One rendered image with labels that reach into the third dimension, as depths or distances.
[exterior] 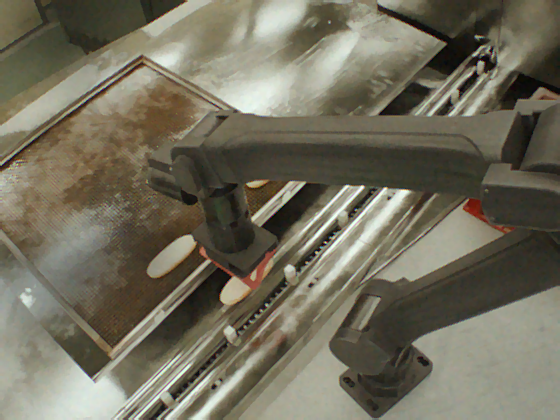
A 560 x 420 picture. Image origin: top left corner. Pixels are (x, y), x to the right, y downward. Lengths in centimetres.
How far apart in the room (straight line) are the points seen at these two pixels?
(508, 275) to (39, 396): 75
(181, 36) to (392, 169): 94
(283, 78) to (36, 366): 75
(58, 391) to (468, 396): 64
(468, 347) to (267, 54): 76
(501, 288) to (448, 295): 7
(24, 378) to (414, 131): 77
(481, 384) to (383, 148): 48
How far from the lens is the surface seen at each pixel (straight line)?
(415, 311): 61
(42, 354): 101
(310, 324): 83
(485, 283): 52
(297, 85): 117
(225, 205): 65
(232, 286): 80
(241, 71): 121
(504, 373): 86
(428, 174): 45
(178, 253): 90
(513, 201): 39
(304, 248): 93
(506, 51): 131
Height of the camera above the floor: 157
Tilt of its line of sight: 47 degrees down
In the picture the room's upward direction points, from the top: 11 degrees counter-clockwise
